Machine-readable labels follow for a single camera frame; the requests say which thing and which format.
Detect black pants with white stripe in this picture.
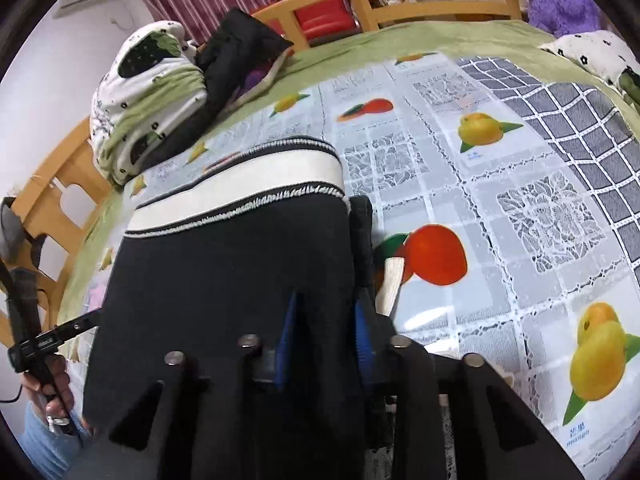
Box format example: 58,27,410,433
104,136,378,427

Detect person's left hand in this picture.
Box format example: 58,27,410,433
21,354,75,425

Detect fruit print plastic mat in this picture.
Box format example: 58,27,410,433
64,52,640,480

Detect folded white green quilt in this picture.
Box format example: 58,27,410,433
89,21,207,186

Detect green plush bed blanket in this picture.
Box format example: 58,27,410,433
58,21,639,325

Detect black jacket on bed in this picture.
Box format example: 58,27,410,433
141,8,293,170

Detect white flower print pillow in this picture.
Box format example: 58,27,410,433
539,30,639,91

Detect red chair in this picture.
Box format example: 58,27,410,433
269,0,358,44

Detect purple plush toy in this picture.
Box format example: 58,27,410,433
527,0,601,38

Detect wooden bed frame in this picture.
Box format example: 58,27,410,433
0,0,532,351

